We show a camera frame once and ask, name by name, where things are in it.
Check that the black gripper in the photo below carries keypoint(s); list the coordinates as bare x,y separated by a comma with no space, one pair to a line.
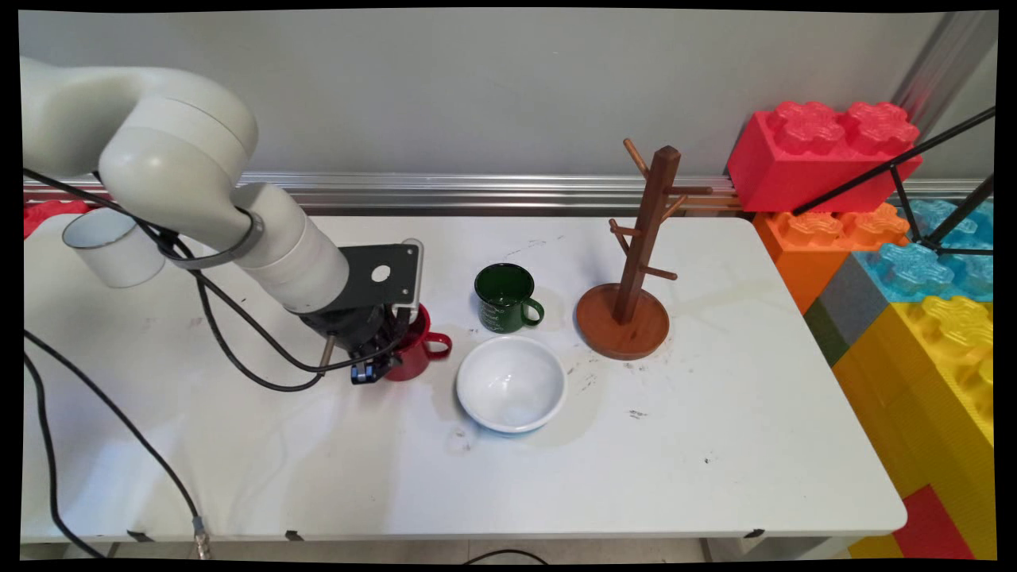
353,327

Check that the red speckled mug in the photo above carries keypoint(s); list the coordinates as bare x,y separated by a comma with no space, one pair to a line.
421,361

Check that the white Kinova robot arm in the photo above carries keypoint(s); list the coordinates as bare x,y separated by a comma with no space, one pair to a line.
183,151

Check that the green enamel mug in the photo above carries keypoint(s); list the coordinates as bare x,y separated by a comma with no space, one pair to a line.
502,306

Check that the white bowl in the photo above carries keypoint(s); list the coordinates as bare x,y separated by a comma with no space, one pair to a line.
511,385

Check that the brown wooden mug tree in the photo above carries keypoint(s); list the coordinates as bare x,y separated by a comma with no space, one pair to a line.
628,326

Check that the white enamel mug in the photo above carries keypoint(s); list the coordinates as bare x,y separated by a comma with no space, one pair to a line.
111,250

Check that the red giant building block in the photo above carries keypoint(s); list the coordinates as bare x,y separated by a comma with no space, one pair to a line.
48,214
929,524
802,171

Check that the orange giant building block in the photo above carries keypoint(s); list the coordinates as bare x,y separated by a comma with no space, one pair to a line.
802,254

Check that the dark green building block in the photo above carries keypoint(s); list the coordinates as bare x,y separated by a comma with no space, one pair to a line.
826,334

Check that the grey giant building block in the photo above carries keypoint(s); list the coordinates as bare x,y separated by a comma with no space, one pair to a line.
850,302

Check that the small yellow building block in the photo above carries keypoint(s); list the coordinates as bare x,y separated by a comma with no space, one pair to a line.
874,548

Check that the large yellow building block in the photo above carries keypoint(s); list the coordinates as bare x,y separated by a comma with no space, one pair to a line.
914,397

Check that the blue giant building block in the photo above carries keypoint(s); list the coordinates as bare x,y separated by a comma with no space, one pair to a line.
914,270

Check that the black tripod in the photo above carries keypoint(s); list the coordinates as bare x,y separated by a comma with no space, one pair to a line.
898,167

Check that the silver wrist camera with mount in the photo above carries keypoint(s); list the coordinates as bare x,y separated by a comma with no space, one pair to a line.
357,278

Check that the aluminium wall rail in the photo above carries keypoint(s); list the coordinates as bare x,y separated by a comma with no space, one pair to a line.
516,192

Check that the aluminium corner post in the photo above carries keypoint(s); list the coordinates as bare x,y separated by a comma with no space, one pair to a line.
945,59

